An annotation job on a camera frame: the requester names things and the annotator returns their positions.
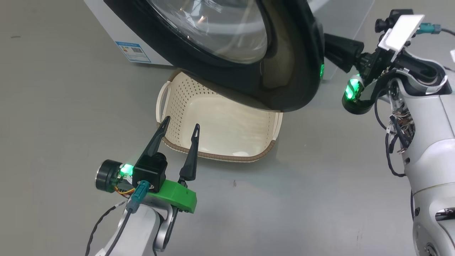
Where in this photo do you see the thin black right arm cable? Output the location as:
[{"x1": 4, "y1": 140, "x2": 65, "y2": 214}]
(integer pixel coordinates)
[{"x1": 374, "y1": 88, "x2": 408, "y2": 178}]

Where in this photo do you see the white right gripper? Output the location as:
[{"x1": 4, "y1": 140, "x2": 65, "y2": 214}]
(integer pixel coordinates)
[{"x1": 324, "y1": 14, "x2": 426, "y2": 115}]

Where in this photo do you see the blue energy label sticker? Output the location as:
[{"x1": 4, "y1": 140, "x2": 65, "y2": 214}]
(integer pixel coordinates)
[{"x1": 115, "y1": 41, "x2": 152, "y2": 64}]

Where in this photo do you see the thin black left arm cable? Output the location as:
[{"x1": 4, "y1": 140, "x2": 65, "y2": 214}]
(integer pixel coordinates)
[{"x1": 85, "y1": 201, "x2": 127, "y2": 256}]

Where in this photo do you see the cream perforated laundry basket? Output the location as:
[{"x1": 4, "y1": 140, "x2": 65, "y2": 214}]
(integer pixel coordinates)
[{"x1": 156, "y1": 69, "x2": 284, "y2": 163}]

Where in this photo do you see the black washing machine door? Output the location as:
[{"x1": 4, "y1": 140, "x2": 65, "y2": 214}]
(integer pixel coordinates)
[{"x1": 103, "y1": 0, "x2": 325, "y2": 113}]

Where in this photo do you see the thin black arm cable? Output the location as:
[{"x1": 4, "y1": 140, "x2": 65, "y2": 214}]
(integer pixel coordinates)
[
  {"x1": 374, "y1": 88, "x2": 408, "y2": 178},
  {"x1": 85, "y1": 201, "x2": 127, "y2": 256}
]

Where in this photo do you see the teal right camera cable plug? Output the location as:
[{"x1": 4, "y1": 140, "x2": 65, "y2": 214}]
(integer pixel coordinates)
[{"x1": 415, "y1": 23, "x2": 455, "y2": 37}]

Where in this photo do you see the teal camera cable plug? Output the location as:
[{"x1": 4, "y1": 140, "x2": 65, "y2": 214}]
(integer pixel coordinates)
[
  {"x1": 105, "y1": 180, "x2": 148, "y2": 256},
  {"x1": 415, "y1": 23, "x2": 455, "y2": 37}
]

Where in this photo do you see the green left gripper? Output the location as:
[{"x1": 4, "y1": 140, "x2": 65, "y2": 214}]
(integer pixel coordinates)
[{"x1": 95, "y1": 116, "x2": 200, "y2": 214}]

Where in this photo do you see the teal left camera cable plug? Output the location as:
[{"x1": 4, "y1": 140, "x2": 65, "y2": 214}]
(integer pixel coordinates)
[{"x1": 105, "y1": 180, "x2": 148, "y2": 256}]

